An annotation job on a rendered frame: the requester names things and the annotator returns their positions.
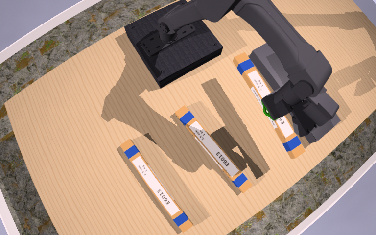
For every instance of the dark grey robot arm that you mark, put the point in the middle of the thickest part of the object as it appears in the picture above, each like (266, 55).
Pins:
(308, 70)

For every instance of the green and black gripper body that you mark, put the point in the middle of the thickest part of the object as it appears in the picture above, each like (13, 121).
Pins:
(271, 100)

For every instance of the tan cardboard box with blue bands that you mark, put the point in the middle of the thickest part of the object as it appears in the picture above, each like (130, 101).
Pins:
(259, 88)

